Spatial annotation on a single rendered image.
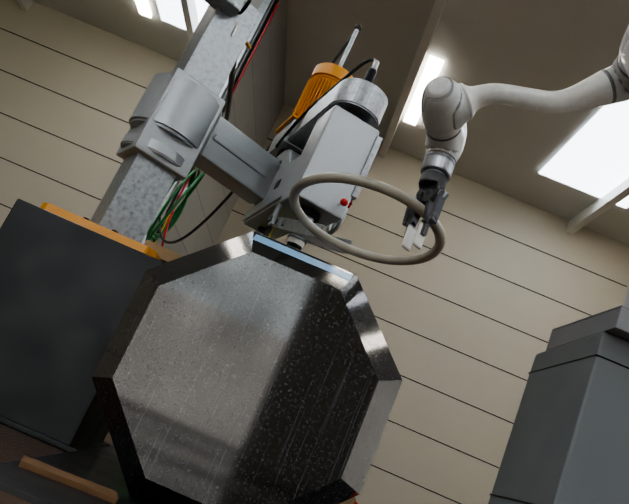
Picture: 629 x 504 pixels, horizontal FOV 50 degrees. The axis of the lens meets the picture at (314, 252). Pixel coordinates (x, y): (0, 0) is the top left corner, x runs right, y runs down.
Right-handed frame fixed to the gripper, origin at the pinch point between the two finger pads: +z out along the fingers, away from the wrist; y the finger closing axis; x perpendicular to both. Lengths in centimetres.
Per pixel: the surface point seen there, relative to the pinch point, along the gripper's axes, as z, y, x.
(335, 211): -35, 72, -20
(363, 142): -66, 68, -18
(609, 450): 43, -48, -28
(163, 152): -40, 128, 34
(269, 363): 40, 38, 4
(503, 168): -363, 316, -365
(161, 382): 56, 54, 25
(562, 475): 51, -42, -22
